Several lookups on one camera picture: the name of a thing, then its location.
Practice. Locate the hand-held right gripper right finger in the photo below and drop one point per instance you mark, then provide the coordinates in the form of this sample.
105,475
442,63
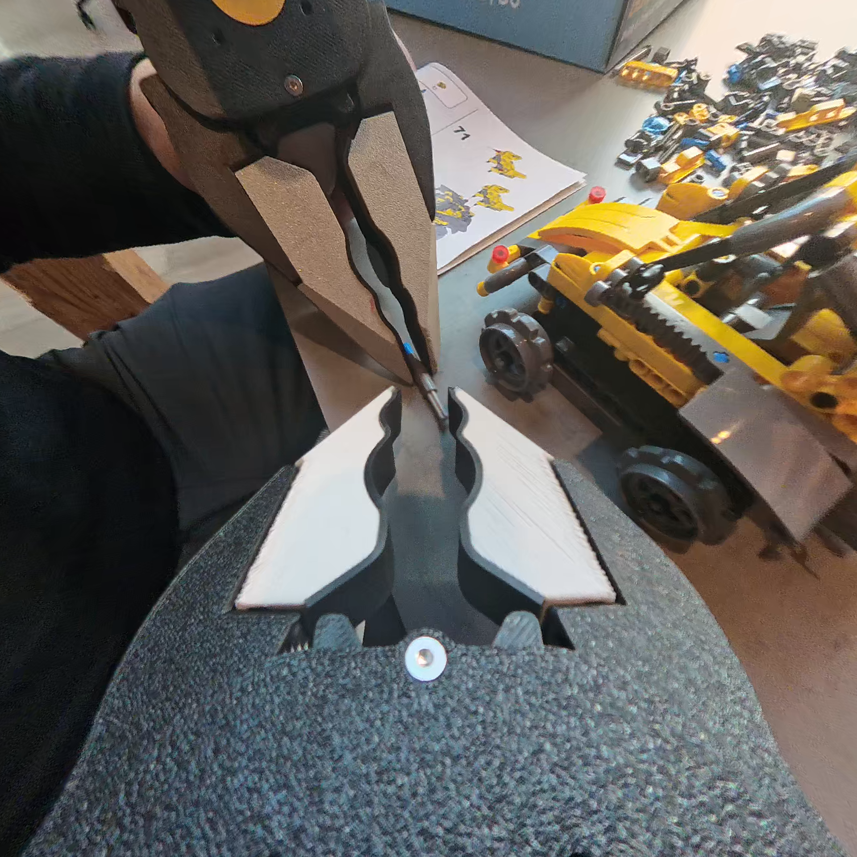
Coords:
536,536

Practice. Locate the pile of loose toy bricks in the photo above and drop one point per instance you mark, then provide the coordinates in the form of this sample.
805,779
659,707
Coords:
750,94

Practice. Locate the person's left hand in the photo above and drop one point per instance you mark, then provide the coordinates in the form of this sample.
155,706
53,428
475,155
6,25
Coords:
150,127

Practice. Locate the small grey toy connector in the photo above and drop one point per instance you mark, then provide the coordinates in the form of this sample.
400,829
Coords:
431,391

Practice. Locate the yellow toy brick vehicle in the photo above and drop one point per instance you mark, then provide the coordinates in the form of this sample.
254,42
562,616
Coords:
696,322

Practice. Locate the small blue toy pin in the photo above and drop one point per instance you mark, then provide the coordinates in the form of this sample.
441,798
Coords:
410,351

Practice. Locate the person's black clothing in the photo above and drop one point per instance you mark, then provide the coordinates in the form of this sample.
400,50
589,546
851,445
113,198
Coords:
121,469

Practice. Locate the grey desk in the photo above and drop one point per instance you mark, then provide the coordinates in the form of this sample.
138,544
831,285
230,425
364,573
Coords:
576,402

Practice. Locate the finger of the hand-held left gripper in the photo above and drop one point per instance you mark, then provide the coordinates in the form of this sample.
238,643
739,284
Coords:
308,235
395,188

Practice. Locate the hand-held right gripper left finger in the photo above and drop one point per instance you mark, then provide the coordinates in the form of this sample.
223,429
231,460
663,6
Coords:
315,536

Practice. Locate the person's left forearm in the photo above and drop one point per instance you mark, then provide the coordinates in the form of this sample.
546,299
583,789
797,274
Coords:
67,147

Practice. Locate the wooden post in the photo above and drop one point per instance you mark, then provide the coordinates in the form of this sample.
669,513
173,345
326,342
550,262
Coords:
81,288

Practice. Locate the blue cardboard box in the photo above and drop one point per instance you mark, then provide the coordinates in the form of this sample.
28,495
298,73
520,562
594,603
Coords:
536,27

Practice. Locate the long yellow toy brick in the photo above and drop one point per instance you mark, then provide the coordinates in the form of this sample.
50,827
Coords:
647,71

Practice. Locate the toy brick instruction booklet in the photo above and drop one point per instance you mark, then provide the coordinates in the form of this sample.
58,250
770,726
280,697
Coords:
496,174

